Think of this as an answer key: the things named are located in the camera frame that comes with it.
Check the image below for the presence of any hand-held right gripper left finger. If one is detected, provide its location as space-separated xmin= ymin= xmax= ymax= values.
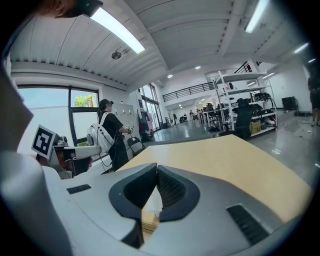
xmin=41 ymin=162 xmax=158 ymax=256

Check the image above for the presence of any white metal shelf rack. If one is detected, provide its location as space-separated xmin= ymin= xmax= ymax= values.
xmin=214 ymin=70 xmax=279 ymax=137

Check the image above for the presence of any black monitor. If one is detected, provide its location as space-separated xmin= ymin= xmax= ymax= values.
xmin=281 ymin=96 xmax=299 ymax=111

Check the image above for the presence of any black office chair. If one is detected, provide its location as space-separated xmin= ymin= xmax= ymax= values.
xmin=218 ymin=97 xmax=256 ymax=140

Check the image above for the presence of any ceiling strip light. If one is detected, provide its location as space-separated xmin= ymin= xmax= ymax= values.
xmin=244 ymin=0 xmax=271 ymax=34

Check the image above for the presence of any long ceiling light panel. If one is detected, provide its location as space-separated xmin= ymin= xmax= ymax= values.
xmin=89 ymin=6 xmax=146 ymax=55

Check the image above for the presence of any round ceiling fixture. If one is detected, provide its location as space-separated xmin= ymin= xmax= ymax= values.
xmin=111 ymin=46 xmax=132 ymax=60

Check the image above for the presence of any black balcony railing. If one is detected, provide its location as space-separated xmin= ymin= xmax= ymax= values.
xmin=161 ymin=81 xmax=216 ymax=103

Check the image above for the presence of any white cloth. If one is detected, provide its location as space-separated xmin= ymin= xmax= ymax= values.
xmin=144 ymin=186 xmax=164 ymax=219

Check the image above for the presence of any black head-worn camera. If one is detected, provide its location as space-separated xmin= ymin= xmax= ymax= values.
xmin=54 ymin=0 xmax=104 ymax=19

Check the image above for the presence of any grey metal locker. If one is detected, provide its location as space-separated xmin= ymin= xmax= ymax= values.
xmin=112 ymin=102 xmax=138 ymax=139

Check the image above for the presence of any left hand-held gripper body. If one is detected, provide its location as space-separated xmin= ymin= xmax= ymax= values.
xmin=30 ymin=124 xmax=90 ymax=180

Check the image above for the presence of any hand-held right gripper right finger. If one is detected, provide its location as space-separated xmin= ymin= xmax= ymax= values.
xmin=143 ymin=164 xmax=287 ymax=256

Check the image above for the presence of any black folding chair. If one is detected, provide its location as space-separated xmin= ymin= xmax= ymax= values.
xmin=126 ymin=136 xmax=147 ymax=159

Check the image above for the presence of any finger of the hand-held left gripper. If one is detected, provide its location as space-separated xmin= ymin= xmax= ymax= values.
xmin=74 ymin=145 xmax=102 ymax=160

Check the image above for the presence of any tan cardboard tissue box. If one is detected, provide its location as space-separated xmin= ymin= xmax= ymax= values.
xmin=140 ymin=208 xmax=161 ymax=233

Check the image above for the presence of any yellow cardboard box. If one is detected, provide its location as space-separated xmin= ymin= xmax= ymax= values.
xmin=249 ymin=119 xmax=263 ymax=135

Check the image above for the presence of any dark framed window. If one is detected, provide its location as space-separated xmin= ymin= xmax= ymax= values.
xmin=16 ymin=84 xmax=100 ymax=149

